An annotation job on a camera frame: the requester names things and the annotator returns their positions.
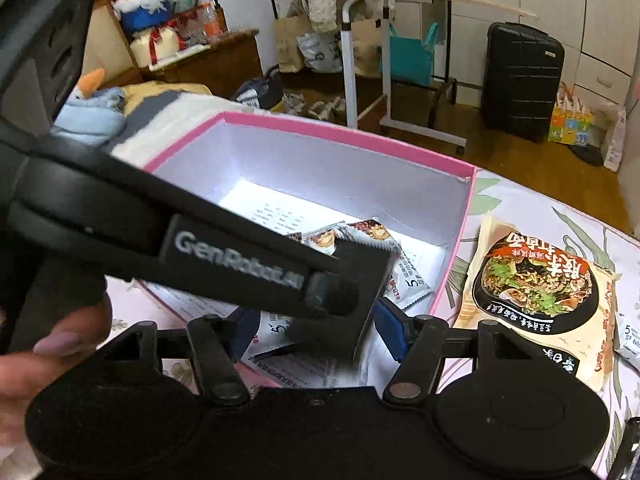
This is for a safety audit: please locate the white snack bar packet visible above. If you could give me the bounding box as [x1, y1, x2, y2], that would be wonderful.
[286, 223, 340, 256]

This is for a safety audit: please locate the teal tote bag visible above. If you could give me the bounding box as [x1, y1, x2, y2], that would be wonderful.
[390, 22, 439, 87]

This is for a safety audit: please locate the white snack packet long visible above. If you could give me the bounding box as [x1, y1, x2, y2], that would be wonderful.
[384, 252, 432, 310]

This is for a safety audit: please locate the floral bed sheet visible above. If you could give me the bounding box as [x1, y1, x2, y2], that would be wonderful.
[108, 95, 628, 479]

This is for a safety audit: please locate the pink cardboard box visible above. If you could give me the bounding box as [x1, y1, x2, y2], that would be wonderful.
[134, 110, 478, 391]

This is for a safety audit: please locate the instant noodle packet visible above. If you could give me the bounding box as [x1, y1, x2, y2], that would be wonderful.
[454, 214, 616, 392]

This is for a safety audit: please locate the black suitcase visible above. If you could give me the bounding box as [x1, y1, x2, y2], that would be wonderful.
[480, 22, 565, 142]

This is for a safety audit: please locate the goose plush toy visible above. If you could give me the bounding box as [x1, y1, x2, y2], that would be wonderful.
[51, 68, 126, 148]

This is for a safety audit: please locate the wooden nightstand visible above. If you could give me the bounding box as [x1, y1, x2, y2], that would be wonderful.
[142, 27, 264, 99]

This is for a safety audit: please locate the colourful gift bag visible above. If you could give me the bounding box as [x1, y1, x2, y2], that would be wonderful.
[548, 82, 593, 148]

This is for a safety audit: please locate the person left hand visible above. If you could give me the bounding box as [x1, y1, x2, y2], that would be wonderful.
[1, 295, 113, 448]

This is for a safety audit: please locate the black snack packet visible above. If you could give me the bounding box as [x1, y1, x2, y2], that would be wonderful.
[288, 240, 397, 361]

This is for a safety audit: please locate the white snack packet top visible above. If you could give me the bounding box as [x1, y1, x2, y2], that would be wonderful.
[612, 278, 640, 366]

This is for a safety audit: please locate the cream red ribbon bag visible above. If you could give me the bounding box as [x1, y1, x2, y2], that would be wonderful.
[129, 27, 181, 68]

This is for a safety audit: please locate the blue flower basket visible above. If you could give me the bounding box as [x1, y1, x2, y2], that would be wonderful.
[113, 0, 177, 35]

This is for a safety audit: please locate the white wardrobe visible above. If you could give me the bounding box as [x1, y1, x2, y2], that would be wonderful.
[449, 0, 639, 106]

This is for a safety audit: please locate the wooden overbed table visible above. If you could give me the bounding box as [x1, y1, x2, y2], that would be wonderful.
[341, 0, 538, 155]

